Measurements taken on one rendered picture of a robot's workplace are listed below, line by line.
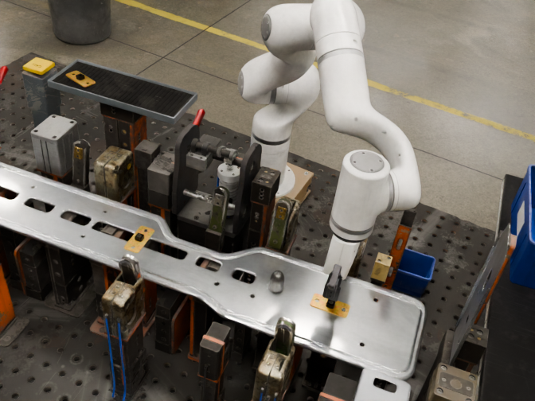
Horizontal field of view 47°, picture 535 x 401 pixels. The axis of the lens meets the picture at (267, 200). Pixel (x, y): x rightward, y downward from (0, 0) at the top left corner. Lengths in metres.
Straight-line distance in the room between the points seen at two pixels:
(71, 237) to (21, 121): 1.01
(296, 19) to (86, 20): 3.09
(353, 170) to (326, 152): 2.45
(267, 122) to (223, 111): 1.94
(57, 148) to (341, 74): 0.77
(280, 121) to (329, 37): 0.64
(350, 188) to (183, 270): 0.48
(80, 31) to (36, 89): 2.58
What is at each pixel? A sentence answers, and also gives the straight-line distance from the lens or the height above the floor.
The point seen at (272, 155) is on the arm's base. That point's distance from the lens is 1.87.
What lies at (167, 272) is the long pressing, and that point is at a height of 1.00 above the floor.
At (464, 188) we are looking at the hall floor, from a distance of 3.52.
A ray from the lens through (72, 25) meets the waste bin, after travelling 4.39.
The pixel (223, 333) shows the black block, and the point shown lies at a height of 0.99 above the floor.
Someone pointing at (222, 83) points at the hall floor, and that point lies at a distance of 4.03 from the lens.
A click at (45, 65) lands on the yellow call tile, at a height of 1.16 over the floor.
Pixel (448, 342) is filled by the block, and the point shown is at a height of 1.00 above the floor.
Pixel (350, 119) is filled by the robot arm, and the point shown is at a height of 1.42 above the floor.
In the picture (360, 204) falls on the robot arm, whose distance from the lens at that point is 1.11.
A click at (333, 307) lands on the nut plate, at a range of 1.36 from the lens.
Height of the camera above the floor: 2.03
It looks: 41 degrees down
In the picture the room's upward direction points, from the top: 7 degrees clockwise
